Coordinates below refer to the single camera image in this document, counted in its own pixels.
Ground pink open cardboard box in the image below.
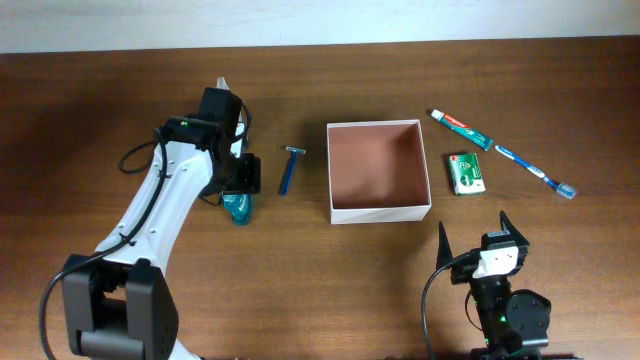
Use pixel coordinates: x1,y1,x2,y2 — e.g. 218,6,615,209
326,119,432,225

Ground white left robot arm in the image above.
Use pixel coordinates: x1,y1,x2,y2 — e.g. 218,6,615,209
54,84,261,359

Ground green Dettol soap box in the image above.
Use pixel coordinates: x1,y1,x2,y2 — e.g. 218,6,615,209
448,153,486,196

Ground blue white toothbrush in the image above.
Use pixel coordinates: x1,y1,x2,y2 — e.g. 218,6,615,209
494,145,577,200

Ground green Colgate toothpaste tube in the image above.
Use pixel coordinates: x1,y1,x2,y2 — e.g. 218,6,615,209
431,109,493,151

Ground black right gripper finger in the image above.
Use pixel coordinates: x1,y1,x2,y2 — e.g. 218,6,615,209
499,210,529,246
436,222,453,269

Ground teal Listerine mouthwash bottle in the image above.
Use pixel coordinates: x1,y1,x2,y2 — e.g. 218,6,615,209
222,194,254,226

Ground blue disposable razor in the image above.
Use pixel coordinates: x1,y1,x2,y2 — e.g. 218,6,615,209
279,146,306,196

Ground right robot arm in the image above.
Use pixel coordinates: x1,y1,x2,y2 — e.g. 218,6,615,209
436,212,551,359

